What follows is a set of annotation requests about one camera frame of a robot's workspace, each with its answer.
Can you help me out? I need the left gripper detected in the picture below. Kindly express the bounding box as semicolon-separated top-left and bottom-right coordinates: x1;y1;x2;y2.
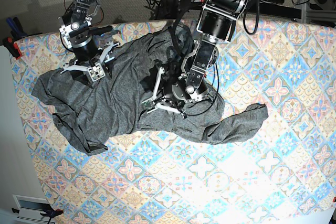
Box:
141;66;209;118

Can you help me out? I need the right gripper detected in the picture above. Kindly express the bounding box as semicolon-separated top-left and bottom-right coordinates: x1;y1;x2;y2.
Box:
60;39;120;88

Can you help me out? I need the grey t-shirt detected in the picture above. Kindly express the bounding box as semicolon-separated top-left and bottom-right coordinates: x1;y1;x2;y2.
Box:
32;29;268;156

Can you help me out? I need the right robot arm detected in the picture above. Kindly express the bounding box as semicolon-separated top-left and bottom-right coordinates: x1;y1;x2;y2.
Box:
59;0;120;86

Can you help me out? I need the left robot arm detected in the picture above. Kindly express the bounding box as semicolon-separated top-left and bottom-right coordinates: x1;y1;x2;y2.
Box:
141;0;259;117

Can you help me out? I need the red black clamp upper left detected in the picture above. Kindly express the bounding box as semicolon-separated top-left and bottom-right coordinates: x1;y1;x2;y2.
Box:
2;37;22;59

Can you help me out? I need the patterned tablecloth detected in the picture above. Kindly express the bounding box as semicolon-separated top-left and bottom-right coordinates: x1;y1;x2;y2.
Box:
10;20;335;223

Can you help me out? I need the black clamp lower left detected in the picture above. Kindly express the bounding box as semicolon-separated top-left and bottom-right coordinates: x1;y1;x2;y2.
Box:
12;208;64;222

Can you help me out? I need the white floor vent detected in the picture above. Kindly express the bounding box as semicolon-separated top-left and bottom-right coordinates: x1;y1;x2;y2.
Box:
12;195;51;223

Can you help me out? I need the blue handled clamp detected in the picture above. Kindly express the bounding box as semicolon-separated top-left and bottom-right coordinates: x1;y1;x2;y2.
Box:
6;17;28;39

